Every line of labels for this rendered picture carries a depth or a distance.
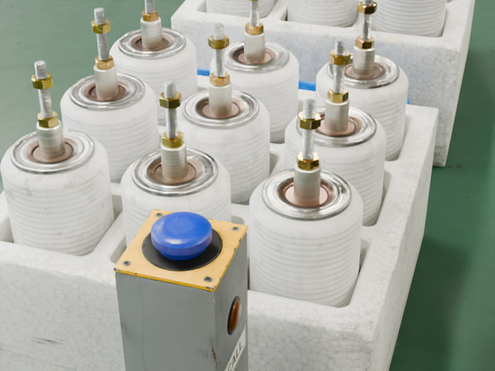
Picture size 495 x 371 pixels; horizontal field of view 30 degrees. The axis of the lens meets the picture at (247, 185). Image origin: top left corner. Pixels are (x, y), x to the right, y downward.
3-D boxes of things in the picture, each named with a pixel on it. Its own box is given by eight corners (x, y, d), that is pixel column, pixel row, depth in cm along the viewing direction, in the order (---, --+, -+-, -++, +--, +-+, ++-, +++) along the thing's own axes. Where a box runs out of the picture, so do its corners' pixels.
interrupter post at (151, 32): (155, 40, 104) (153, 12, 102) (167, 47, 102) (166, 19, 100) (137, 46, 102) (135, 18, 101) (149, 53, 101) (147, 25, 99)
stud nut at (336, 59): (327, 64, 82) (328, 56, 82) (329, 56, 84) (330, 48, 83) (349, 66, 82) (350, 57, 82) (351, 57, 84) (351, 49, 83)
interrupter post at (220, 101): (202, 112, 90) (202, 82, 88) (221, 104, 91) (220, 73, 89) (219, 121, 88) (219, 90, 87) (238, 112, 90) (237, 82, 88)
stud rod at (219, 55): (213, 96, 89) (211, 23, 85) (222, 93, 89) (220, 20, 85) (218, 100, 88) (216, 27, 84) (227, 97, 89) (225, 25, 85)
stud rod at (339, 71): (331, 115, 86) (334, 41, 82) (331, 110, 87) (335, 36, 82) (341, 116, 86) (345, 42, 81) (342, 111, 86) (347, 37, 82)
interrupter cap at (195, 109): (166, 112, 90) (165, 105, 90) (223, 86, 94) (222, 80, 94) (217, 140, 85) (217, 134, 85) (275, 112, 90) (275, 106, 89)
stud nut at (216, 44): (205, 43, 86) (205, 35, 86) (222, 40, 87) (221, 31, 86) (216, 51, 85) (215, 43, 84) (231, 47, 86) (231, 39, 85)
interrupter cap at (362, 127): (299, 152, 84) (299, 145, 83) (292, 110, 90) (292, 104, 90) (382, 149, 84) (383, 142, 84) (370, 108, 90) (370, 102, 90)
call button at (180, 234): (220, 239, 63) (219, 215, 62) (200, 275, 60) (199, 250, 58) (166, 229, 64) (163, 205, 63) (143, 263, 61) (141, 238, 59)
